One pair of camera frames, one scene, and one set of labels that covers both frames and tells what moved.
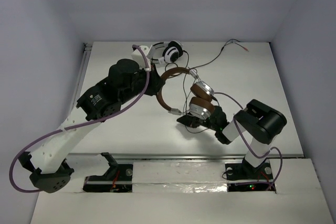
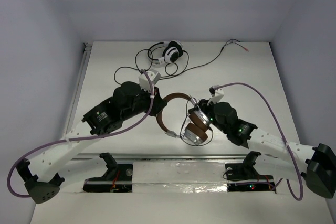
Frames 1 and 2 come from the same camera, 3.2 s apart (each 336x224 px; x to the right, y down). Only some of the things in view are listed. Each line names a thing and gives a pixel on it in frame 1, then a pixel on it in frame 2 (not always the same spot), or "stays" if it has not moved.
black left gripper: (153, 83) to (156, 100)
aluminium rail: (185, 157) stays
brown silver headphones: (201, 104) to (196, 132)
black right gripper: (189, 120) to (203, 107)
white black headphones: (172, 50) stays
